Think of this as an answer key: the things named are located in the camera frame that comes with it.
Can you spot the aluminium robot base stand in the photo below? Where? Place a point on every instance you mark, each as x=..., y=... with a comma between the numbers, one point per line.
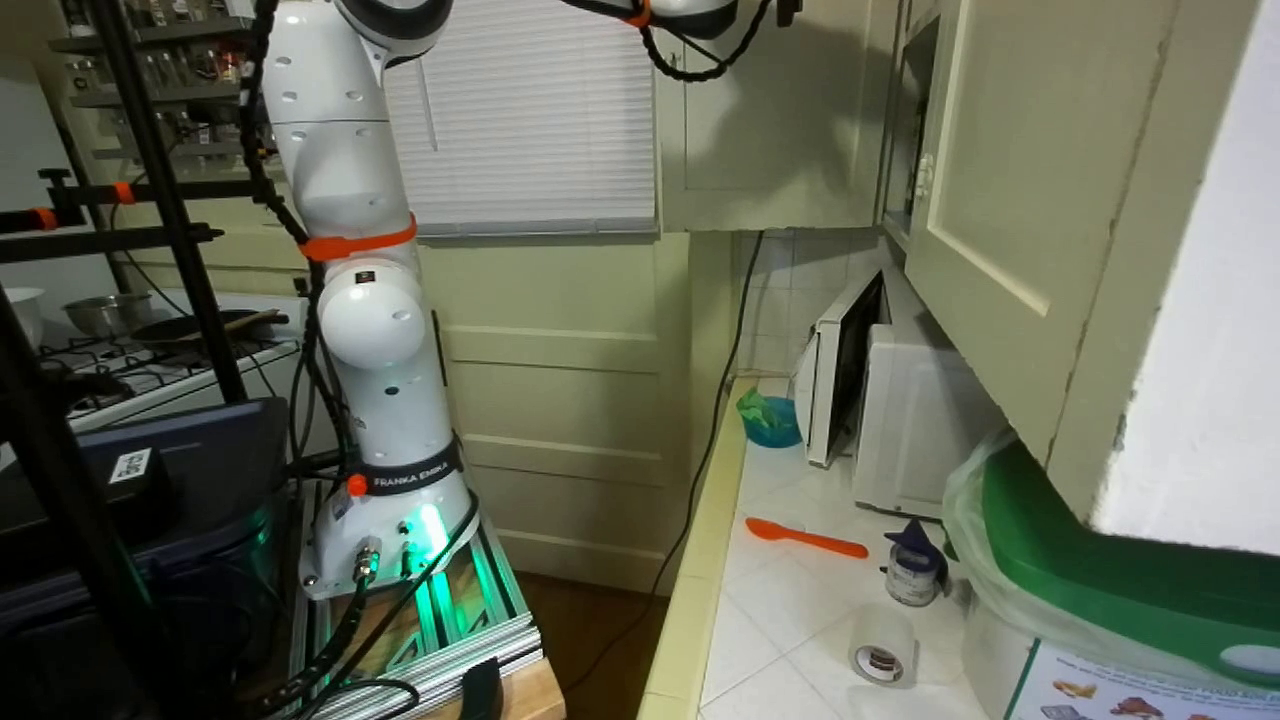
x=452, y=627

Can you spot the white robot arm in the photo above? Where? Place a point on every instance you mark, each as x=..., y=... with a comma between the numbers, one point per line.
x=372, y=347

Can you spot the green crumpled item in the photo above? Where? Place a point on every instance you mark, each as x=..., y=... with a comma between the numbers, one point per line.
x=759, y=402

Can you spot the blue plastic bowl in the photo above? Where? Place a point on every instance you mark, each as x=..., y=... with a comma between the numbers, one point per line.
x=773, y=425

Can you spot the orange plastic spoon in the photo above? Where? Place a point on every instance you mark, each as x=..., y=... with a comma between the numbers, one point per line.
x=801, y=538

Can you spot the white window blind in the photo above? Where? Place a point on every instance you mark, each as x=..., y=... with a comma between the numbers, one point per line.
x=532, y=121

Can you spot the silver white microwave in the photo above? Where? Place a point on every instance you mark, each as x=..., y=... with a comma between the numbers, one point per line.
x=922, y=414

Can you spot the clear glass cup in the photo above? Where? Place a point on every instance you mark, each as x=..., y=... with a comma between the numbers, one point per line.
x=881, y=660

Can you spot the closed cream cabinet door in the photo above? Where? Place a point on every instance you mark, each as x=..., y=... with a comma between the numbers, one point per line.
x=1041, y=163

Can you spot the dark blue storage bin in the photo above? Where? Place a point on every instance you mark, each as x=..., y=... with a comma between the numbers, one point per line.
x=203, y=467

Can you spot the black equipment rack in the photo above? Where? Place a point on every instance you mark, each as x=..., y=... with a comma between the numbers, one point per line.
x=157, y=172

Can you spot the green white electric kettle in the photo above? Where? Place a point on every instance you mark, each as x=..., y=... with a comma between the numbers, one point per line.
x=1134, y=586

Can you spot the printed plastic package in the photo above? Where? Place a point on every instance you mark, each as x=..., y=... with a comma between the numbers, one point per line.
x=1134, y=695

